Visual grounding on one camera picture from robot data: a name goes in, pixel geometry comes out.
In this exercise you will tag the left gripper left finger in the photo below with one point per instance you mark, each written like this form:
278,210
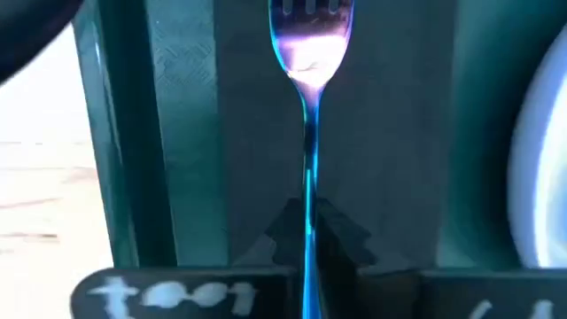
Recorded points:
186,292

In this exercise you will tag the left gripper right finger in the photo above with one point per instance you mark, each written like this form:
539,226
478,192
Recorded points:
465,294

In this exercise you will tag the lavender round plate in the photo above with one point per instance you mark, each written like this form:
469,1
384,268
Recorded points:
549,177

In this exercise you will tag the iridescent blue fork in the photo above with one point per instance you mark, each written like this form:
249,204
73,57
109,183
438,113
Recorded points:
312,57

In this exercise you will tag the dark green plastic tray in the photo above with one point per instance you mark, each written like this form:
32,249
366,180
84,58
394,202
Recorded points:
186,133

